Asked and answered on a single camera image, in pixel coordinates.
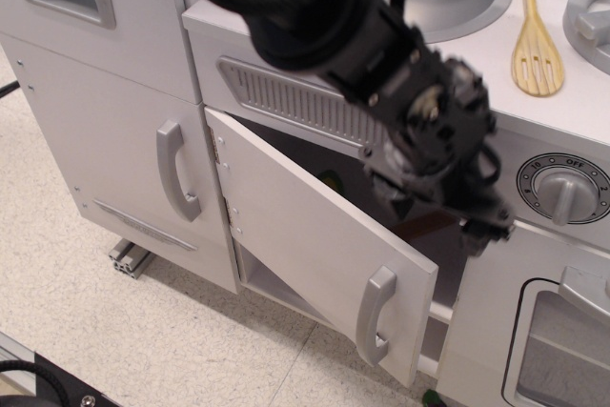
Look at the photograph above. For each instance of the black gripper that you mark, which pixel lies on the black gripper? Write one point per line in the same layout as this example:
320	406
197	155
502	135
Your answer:
437	116

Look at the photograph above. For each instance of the grey cabinet door handle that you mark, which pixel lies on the grey cabinet door handle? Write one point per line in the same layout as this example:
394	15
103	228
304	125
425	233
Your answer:
379	289

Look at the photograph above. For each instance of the white cabinet door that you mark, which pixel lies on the white cabinet door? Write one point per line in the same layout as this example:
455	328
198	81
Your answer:
321	245

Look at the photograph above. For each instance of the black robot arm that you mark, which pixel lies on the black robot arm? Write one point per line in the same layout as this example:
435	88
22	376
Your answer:
309	36

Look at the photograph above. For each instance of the grey timer knob dial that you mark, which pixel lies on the grey timer knob dial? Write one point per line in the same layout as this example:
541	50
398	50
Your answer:
564	188

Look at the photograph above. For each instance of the white oven door window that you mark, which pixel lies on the white oven door window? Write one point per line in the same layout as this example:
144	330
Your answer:
559	354

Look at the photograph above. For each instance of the green purple small object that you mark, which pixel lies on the green purple small object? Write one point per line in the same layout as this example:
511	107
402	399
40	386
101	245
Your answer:
432	399

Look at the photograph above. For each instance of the yellow slotted wooden spatula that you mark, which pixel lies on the yellow slotted wooden spatula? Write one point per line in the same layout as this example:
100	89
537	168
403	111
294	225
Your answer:
536	68

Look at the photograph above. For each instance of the grey ribbed vent panel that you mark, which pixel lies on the grey ribbed vent panel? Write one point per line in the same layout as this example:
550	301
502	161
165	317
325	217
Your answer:
300	103

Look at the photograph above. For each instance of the grey stove burner grate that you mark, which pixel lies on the grey stove burner grate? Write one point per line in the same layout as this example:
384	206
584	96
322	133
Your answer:
587	32

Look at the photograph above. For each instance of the upper brass door hinge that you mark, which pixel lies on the upper brass door hinge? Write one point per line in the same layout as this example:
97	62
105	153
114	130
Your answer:
217	144

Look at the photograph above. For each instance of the white toy kitchen unit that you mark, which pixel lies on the white toy kitchen unit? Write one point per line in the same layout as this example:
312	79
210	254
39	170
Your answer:
174	338

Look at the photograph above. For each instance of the white fridge lower door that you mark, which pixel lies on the white fridge lower door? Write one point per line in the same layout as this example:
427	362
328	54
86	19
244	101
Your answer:
101	129

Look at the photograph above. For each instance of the grey oven door handle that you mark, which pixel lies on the grey oven door handle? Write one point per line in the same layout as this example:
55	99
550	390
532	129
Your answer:
586	291

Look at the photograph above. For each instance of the grey fridge door handle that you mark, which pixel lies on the grey fridge door handle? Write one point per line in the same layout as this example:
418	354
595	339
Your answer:
169	141

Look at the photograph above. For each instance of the aluminium extrusion rail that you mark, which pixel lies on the aluminium extrusion rail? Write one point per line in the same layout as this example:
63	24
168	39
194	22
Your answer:
130	259

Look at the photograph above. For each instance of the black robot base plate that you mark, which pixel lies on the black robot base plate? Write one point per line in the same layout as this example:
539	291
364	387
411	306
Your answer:
39	382

